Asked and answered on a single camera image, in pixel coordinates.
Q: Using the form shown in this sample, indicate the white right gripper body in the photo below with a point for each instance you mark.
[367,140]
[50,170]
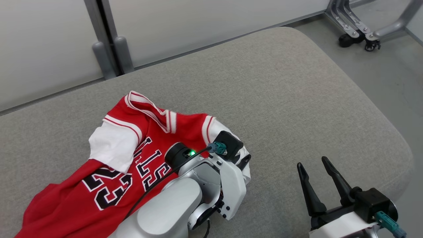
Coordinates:
[337,226]

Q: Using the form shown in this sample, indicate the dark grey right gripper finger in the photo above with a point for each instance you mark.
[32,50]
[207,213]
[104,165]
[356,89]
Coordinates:
[312,203]
[342,188]

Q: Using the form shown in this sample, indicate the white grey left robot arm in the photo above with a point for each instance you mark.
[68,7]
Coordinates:
[172,211]

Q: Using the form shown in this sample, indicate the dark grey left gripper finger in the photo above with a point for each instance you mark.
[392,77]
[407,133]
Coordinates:
[245,161]

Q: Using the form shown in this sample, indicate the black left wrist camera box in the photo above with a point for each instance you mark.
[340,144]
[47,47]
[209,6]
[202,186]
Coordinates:
[229,142]

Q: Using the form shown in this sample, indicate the black stand caster wheel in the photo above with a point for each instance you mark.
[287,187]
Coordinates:
[348,40]
[372,46]

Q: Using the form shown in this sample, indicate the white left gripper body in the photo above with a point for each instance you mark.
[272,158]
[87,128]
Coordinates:
[233,185]

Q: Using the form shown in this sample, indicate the grey cylindrical post foot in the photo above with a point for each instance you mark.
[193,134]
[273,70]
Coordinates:
[104,61]
[124,56]

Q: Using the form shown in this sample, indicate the grey metal partition post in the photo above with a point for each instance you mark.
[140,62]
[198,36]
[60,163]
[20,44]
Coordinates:
[94,19]

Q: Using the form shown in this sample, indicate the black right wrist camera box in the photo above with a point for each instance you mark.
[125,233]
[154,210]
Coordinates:
[373,201]

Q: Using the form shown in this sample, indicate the red basketball jersey number 23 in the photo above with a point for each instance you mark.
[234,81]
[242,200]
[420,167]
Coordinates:
[66,205]

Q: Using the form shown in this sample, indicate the grey metal wheeled stand base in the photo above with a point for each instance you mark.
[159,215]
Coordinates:
[393,28]

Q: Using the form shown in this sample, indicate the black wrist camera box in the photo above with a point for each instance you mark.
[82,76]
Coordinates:
[373,201]
[229,142]

